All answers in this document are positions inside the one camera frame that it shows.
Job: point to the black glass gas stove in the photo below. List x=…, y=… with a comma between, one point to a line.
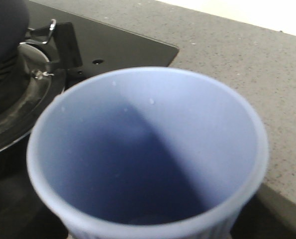
x=102, y=48

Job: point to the light blue ribbed cup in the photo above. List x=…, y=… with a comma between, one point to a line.
x=148, y=153

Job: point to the dark blue pot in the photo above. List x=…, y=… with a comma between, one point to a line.
x=14, y=20

